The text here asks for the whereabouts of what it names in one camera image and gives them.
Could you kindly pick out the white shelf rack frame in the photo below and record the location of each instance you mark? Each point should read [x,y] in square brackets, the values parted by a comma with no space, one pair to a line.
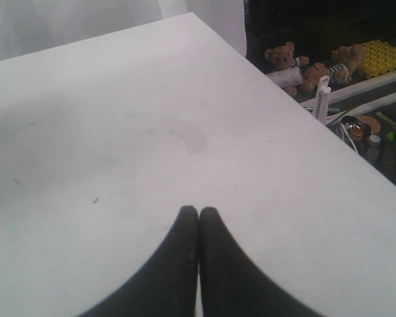
[363,97]

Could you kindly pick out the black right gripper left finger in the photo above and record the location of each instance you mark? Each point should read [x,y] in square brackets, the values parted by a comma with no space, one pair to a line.
[166,284]

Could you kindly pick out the round wooden disc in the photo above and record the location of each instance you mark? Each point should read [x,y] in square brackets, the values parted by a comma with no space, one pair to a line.
[372,122]

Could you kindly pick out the yellow egg tray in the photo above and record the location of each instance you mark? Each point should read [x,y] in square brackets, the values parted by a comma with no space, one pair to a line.
[380,59]

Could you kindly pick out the brown striped teddy bear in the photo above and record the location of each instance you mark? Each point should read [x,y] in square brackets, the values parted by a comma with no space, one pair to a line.
[338,75]

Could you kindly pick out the small grey capped jar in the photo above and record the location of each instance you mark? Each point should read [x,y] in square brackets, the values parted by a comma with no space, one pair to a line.
[373,150]

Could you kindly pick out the green marker pen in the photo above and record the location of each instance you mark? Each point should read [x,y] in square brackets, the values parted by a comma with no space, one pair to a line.
[386,119]

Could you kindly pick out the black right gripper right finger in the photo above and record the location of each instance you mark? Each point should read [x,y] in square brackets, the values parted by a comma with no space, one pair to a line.
[231,284]

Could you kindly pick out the round metal tin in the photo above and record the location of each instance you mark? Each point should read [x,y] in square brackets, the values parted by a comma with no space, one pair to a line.
[351,128]

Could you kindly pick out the white curtain backdrop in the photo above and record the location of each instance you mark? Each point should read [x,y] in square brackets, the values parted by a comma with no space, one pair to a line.
[30,26]

